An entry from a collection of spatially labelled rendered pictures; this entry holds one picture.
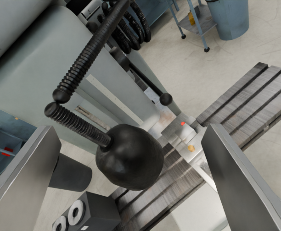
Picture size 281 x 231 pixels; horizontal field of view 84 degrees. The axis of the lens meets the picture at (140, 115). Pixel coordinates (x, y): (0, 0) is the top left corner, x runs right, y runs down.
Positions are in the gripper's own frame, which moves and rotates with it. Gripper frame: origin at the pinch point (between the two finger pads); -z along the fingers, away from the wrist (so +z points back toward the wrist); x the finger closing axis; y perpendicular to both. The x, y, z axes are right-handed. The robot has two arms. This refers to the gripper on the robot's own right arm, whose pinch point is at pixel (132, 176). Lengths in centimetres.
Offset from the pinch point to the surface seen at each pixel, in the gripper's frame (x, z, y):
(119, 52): 3.2, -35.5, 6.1
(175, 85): -66, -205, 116
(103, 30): 2.8, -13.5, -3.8
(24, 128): 310, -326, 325
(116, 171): 1.6, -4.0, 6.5
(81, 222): 21, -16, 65
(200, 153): -25, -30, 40
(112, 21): 2.0, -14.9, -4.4
